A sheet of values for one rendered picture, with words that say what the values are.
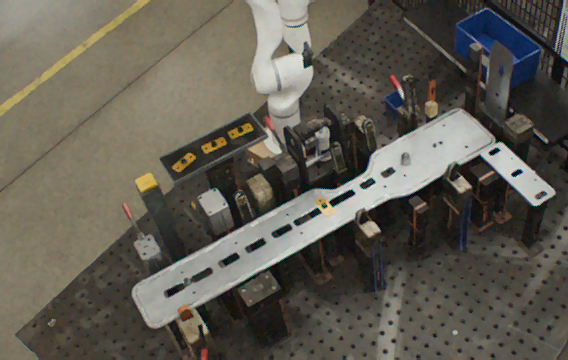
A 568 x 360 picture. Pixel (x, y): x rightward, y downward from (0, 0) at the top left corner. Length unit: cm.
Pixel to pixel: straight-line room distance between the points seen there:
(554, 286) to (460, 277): 33
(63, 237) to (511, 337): 241
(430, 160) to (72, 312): 144
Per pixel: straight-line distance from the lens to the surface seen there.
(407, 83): 266
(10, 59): 530
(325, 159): 271
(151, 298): 248
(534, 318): 271
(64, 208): 420
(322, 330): 265
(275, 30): 271
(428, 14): 321
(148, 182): 256
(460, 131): 278
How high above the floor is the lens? 305
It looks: 51 degrees down
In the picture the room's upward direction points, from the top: 11 degrees counter-clockwise
